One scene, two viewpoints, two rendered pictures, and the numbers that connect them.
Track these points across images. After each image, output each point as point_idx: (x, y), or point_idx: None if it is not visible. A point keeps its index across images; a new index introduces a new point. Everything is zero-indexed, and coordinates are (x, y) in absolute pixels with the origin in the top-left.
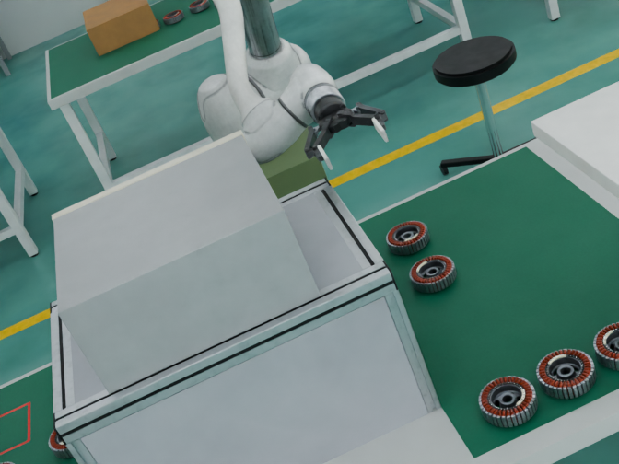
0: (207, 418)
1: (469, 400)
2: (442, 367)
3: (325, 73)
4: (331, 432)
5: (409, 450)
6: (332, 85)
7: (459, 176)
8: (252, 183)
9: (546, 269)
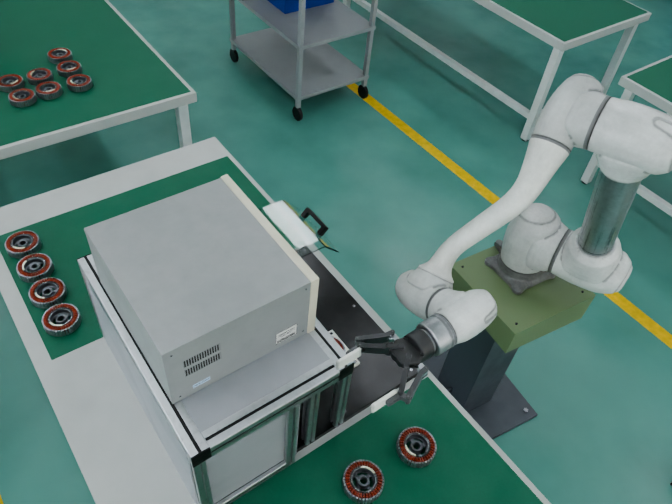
0: (121, 350)
1: None
2: None
3: (472, 322)
4: (162, 438)
5: (162, 502)
6: (456, 334)
7: (523, 478)
8: (217, 316)
9: None
